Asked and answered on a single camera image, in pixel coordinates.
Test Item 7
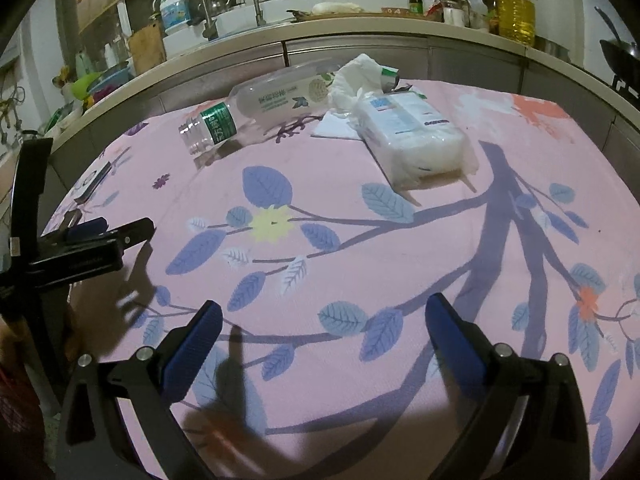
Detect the clear plastic bottle green label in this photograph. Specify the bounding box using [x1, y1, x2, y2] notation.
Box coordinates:
[178, 58, 342, 157]

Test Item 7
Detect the white tissue paper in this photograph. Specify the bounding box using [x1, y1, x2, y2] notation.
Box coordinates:
[311, 53, 399, 141]

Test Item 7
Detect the white tissue pack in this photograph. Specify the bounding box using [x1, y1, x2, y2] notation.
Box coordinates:
[349, 91, 478, 190]

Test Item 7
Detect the pink floral tablecloth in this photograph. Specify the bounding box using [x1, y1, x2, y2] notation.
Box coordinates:
[72, 81, 639, 479]

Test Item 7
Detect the wooden cutting board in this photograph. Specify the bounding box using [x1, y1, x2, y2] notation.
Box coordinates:
[128, 22, 166, 76]

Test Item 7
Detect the blue white detergent jug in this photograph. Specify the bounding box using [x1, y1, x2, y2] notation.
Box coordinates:
[160, 0, 191, 35]

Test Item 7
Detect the white radish on counter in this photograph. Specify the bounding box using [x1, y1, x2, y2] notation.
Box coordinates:
[310, 1, 364, 15]

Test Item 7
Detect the steel pot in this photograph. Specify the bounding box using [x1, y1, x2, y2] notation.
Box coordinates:
[534, 36, 570, 63]

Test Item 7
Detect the black frying pan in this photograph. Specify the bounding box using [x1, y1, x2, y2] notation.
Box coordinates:
[594, 6, 639, 94]

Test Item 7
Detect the white mug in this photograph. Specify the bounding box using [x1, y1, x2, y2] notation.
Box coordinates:
[442, 1, 466, 27]

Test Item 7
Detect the white plastic jug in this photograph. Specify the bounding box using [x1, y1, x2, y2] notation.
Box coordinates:
[465, 0, 489, 32]

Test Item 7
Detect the large yellow oil bottle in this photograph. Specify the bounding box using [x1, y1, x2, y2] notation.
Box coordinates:
[497, 0, 536, 47]

